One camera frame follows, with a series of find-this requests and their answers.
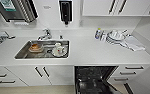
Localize black wall soap dispenser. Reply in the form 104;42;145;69
58;0;74;27

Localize dish soap bottle blue label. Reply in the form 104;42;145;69
94;27;102;41

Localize white upper cabinet, long handles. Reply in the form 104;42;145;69
81;0;150;18

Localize chrome sink faucet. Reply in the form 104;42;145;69
37;28;54;42

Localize white wall power outlet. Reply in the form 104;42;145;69
78;19;84;30

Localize stack of white plates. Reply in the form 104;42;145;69
105;28;129;46

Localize steel kitchen sink basin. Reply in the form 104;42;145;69
13;39;71;61

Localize stainless steel dishwasher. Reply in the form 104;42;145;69
73;65;136;94

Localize white drawer stack beside dishwasher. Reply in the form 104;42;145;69
107;64;150;94

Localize small chrome sink knob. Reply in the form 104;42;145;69
58;33;64;41

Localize white two-door sink cabinet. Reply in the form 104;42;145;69
5;64;76;87

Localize steel paper towel dispenser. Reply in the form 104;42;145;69
0;0;39;25

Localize small chrome side tap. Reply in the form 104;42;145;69
3;31;17;41

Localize white drawer stack beside microwave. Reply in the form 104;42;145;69
0;65;29;89

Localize white cup in sink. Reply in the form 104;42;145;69
51;42;68;57

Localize orange sponge in brown bowl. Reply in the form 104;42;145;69
27;42;45;54

